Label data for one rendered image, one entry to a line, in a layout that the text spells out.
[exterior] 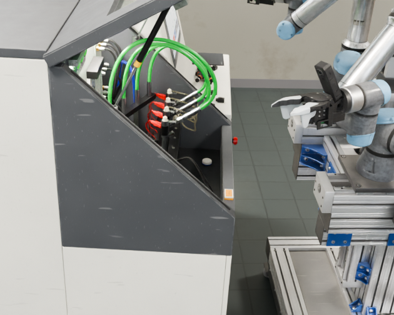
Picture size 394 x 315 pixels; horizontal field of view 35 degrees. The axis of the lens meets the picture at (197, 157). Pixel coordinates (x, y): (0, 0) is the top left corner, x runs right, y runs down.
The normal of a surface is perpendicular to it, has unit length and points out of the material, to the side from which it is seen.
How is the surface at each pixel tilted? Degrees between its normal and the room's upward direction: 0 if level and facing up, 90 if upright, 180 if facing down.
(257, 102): 0
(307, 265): 0
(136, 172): 90
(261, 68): 90
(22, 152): 90
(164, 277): 90
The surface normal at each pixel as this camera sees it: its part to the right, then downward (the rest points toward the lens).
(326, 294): 0.04, -0.86
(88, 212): -0.03, 0.51
